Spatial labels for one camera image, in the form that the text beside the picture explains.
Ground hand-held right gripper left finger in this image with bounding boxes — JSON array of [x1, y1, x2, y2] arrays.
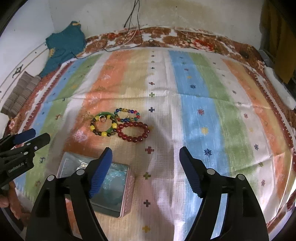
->
[[25, 147, 114, 241]]

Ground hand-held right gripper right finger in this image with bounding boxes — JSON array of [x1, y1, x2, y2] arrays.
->
[[179, 146, 270, 241]]

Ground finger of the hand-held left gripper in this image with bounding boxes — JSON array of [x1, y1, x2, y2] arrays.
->
[[0, 129, 36, 151], [0, 133, 51, 163]]

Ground metal tin box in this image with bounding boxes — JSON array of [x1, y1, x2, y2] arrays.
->
[[57, 152, 136, 218]]

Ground red bead bracelet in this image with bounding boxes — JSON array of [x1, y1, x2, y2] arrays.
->
[[116, 122, 150, 143]]

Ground yellow and black bead bracelet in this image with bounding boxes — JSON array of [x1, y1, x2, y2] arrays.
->
[[90, 114, 118, 138]]

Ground green bangle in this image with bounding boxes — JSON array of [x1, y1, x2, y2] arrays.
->
[[94, 112, 116, 121]]

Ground multicolour glass bead bracelet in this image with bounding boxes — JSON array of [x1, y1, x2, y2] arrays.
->
[[114, 107, 141, 123]]

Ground grey striped folded cloth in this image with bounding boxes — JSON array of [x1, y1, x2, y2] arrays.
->
[[0, 71, 42, 115]]

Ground pastel striped blanket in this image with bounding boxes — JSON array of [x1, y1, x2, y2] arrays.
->
[[14, 47, 293, 241]]

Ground teal garment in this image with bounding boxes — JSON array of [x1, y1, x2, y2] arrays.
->
[[39, 21, 86, 78]]

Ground white oblong object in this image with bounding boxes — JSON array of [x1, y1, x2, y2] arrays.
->
[[265, 67, 296, 110]]

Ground striped colourful bedsheet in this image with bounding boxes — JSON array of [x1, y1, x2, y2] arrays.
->
[[2, 26, 296, 232]]

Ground grey box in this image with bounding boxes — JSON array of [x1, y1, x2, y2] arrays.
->
[[258, 50, 276, 68]]

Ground yellow hanging cloth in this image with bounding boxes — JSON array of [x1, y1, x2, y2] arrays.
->
[[260, 0, 296, 84]]

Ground light blue bead bracelet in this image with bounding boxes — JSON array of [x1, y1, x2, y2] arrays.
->
[[102, 165, 128, 204]]

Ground white cable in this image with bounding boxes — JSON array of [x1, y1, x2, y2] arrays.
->
[[124, 29, 140, 45]]

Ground black cable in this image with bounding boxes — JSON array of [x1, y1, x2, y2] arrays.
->
[[73, 0, 144, 59], [124, 0, 137, 27]]

